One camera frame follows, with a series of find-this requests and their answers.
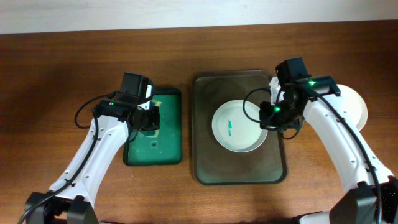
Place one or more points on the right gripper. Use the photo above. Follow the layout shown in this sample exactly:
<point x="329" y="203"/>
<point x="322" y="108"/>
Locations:
<point x="268" y="123"/>

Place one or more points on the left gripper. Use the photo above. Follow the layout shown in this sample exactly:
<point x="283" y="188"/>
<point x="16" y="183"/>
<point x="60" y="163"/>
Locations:
<point x="155" y="123"/>

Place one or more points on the green yellow sponge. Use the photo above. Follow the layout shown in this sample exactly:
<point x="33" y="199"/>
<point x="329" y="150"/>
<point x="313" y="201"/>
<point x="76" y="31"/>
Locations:
<point x="152" y="133"/>

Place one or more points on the white plate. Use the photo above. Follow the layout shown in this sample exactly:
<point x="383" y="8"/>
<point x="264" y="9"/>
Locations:
<point x="362" y="113"/>
<point x="349" y="101"/>

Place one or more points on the grey plate with stain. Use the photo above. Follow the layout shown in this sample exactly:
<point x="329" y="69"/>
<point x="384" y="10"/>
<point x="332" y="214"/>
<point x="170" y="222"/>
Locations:
<point x="233" y="126"/>

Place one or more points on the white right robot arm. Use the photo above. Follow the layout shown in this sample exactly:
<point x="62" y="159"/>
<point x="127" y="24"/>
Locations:
<point x="370" y="188"/>

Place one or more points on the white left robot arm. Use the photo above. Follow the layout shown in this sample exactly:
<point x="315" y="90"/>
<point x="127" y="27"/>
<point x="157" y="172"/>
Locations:
<point x="71" y="198"/>

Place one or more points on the green plastic tray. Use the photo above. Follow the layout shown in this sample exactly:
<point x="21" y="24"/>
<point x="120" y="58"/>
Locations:
<point x="166" y="148"/>

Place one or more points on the brown serving tray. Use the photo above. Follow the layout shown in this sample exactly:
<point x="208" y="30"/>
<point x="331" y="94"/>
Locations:
<point x="212" y="163"/>

